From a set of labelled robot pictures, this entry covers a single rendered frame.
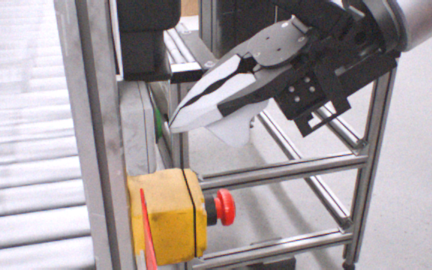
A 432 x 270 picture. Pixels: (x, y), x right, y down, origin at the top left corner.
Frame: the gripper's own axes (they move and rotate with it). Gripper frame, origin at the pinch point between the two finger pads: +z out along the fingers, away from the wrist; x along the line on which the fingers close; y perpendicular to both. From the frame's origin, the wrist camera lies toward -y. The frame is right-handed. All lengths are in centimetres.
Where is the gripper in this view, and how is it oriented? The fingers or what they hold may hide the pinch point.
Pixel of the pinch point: (177, 115)
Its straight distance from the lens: 45.1
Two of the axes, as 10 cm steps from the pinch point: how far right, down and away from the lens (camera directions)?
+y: 4.9, 6.9, 5.3
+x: -2.3, -4.9, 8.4
